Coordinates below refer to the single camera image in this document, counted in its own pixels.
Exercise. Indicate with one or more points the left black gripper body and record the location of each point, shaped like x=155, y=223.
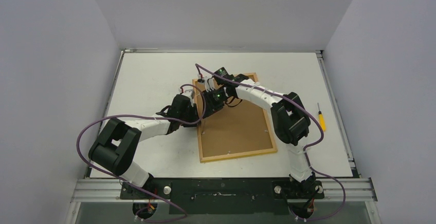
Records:
x=190, y=116

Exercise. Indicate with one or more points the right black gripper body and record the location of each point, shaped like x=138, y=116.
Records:
x=211, y=103

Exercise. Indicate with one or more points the yellow wooden photo frame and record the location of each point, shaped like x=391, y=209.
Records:
x=236, y=131

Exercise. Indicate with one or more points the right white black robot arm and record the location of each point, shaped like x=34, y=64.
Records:
x=289, y=121

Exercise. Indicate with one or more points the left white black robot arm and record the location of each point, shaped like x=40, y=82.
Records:
x=115, y=147

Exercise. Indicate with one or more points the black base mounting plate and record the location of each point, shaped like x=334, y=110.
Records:
x=236, y=195

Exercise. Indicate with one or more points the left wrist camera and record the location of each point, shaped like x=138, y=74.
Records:
x=190, y=93

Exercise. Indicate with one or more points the yellow handled screwdriver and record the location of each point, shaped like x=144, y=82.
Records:
x=321, y=118

